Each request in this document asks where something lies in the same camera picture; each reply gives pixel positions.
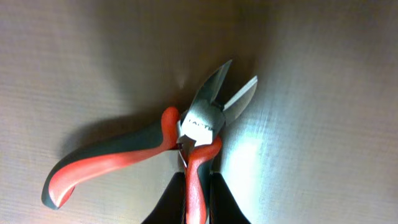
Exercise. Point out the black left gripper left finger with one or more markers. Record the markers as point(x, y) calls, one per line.
point(170, 209)

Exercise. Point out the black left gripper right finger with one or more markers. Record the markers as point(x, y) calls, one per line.
point(223, 207)

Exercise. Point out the red handled pliers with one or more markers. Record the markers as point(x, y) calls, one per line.
point(194, 134)

